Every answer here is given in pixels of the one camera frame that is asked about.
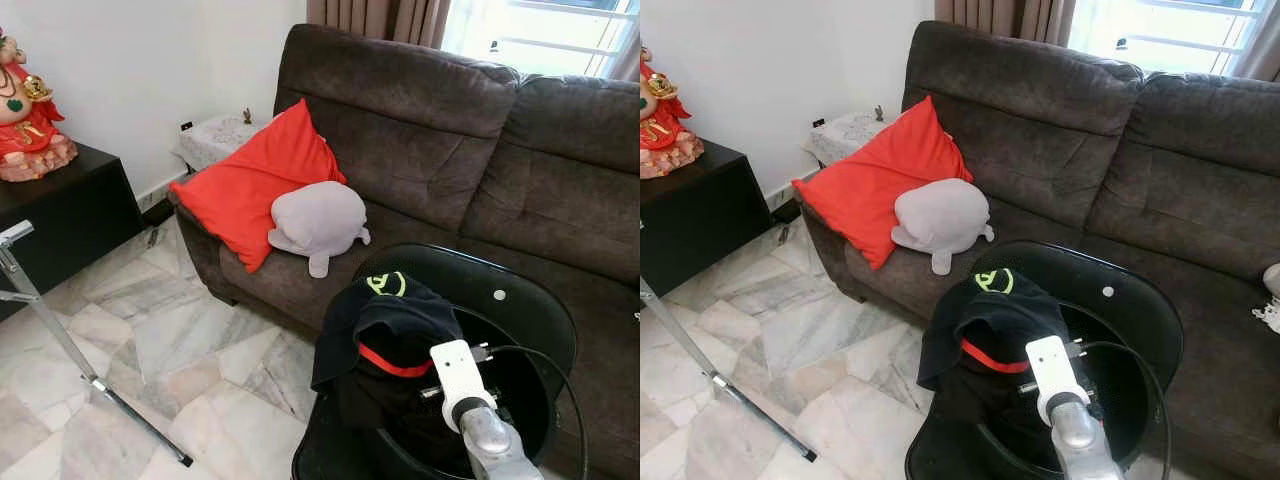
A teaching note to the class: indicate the black shirt red trim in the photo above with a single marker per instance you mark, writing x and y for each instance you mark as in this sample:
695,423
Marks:
390,320
1000,315

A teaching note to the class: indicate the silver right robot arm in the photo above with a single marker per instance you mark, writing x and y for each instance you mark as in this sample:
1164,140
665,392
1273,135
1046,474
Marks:
490,440
1080,440

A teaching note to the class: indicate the long black tv console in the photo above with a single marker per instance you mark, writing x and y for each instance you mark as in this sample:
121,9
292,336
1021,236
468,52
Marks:
70,220
700,210

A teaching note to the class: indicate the silver metal clothes rack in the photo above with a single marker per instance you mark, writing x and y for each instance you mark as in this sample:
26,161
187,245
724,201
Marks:
50,312
680,332

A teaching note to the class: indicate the red gold deity figurine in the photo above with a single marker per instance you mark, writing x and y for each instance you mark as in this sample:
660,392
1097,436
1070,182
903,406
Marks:
665,130
30,130

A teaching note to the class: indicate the black plastic laundry basket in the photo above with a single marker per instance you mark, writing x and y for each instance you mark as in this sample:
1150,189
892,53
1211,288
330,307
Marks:
520,310
1130,310

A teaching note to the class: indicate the dark brown fabric sofa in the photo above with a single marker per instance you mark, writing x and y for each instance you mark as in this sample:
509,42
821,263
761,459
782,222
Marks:
1150,200
500,200

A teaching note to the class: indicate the brown curtain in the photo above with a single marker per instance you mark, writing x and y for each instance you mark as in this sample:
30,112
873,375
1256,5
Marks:
1005,15
1262,50
630,60
380,18

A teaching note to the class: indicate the white lace covered side table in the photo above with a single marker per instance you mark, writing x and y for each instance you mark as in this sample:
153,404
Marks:
215,140
845,135

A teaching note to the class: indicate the red square cushion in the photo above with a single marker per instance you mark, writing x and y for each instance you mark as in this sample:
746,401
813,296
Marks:
870,185
250,190

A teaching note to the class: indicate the grey plush toy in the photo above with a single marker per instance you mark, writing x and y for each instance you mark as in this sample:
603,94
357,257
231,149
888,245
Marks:
945,215
320,220

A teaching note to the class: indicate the white lace doily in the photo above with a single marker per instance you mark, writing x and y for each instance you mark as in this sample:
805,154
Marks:
1272,315

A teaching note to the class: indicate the bright window white frame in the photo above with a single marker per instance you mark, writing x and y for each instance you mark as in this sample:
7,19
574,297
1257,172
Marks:
1160,30
540,30

